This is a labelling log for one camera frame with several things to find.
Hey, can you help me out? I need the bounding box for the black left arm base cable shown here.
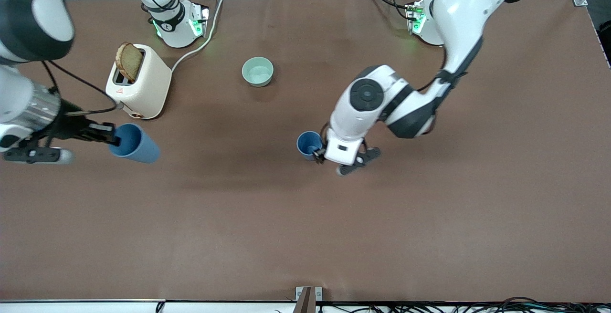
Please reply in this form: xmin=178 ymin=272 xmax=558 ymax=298
xmin=366 ymin=0 xmax=417 ymax=21

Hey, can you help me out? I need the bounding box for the black cable bundle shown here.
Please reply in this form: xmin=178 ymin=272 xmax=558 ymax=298
xmin=274 ymin=296 xmax=611 ymax=313

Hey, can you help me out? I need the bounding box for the pale green bowl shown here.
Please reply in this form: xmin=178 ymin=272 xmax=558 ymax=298
xmin=242 ymin=57 xmax=274 ymax=87

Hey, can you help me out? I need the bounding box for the white toaster power cable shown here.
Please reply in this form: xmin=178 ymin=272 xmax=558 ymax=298
xmin=170 ymin=0 xmax=228 ymax=73

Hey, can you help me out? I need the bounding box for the cream white toaster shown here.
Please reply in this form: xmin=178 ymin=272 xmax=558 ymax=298
xmin=105 ymin=44 xmax=172 ymax=120

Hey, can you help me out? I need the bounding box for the metal bracket with brown post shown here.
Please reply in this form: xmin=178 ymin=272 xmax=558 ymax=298
xmin=295 ymin=286 xmax=323 ymax=313

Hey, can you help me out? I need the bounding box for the white table edge rail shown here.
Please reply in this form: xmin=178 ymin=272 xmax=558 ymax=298
xmin=0 ymin=300 xmax=611 ymax=313

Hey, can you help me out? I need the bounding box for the blue plastic cup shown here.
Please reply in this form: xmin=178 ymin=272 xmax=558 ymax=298
xmin=296 ymin=131 xmax=324 ymax=161
xmin=109 ymin=123 xmax=161 ymax=164

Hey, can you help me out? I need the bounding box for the brown bread slice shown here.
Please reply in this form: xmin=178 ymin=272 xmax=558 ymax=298
xmin=116 ymin=42 xmax=144 ymax=83

